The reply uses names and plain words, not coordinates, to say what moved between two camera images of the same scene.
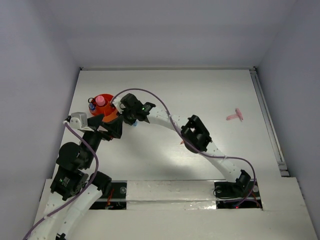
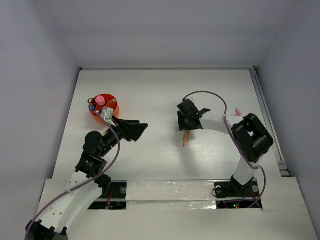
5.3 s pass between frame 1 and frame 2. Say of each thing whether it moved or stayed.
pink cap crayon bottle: stayed
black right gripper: moved
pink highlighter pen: stayed
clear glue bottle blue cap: stayed
